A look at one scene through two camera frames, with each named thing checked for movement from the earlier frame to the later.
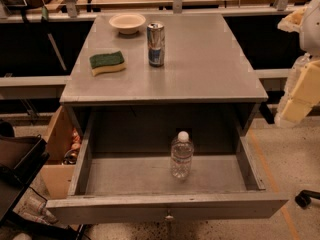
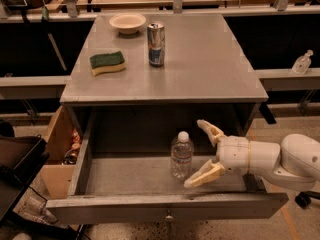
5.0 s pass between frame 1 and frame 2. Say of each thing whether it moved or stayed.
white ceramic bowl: stayed
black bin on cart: stayed
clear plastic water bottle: stayed
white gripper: moved
